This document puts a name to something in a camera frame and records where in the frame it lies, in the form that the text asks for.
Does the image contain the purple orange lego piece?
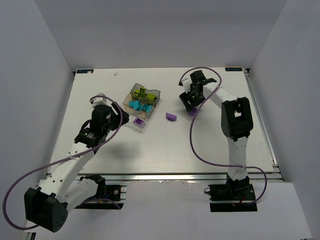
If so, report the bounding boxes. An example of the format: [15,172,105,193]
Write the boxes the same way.
[133,117,145,126]

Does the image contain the blue printed lego brick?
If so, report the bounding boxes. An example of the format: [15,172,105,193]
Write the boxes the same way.
[132,100,143,112]

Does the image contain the small green lego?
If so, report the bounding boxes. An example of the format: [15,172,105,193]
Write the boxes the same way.
[133,86,140,97]

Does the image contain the green printed lego brick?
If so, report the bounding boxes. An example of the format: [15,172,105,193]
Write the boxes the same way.
[147,93,157,102]

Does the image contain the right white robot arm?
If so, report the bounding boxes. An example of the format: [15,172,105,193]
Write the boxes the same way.
[178,67,254,186]

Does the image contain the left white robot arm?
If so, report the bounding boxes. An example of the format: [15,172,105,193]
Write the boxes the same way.
[24,102,129,233]

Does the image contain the clear translucent container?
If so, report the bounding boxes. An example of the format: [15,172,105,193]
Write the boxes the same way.
[124,114,147,133]

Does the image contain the purple arched lego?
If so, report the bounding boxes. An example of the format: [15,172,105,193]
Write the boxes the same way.
[165,112,177,122]

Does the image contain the grey translucent container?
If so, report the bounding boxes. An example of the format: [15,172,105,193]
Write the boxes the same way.
[130,83,161,107]

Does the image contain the right corner label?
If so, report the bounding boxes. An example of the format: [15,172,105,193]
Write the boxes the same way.
[224,67,243,72]

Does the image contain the corner label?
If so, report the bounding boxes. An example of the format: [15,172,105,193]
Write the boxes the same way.
[76,69,94,74]
[224,67,243,72]

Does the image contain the left corner label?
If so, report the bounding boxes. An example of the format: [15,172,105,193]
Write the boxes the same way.
[76,69,94,74]

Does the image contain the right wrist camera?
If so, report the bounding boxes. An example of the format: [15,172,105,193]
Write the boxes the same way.
[178,78,192,93]

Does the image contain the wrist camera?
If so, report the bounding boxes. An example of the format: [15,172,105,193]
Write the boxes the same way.
[89,93,108,109]
[178,78,192,93]

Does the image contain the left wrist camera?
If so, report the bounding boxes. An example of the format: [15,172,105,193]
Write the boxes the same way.
[89,93,108,109]

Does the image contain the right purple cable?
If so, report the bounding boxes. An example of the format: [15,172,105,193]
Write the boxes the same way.
[178,66,268,205]

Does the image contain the purple cable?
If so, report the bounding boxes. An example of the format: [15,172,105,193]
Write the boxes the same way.
[4,94,124,230]
[178,66,268,205]

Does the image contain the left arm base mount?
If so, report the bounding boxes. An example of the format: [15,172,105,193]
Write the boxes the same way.
[75,174,127,210]

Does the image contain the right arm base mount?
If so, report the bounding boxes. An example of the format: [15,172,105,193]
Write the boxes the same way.
[203,184,258,213]

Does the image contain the aluminium table rail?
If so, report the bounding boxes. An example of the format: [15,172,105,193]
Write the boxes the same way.
[46,172,286,182]

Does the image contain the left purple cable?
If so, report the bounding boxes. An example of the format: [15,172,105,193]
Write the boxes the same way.
[4,94,124,230]

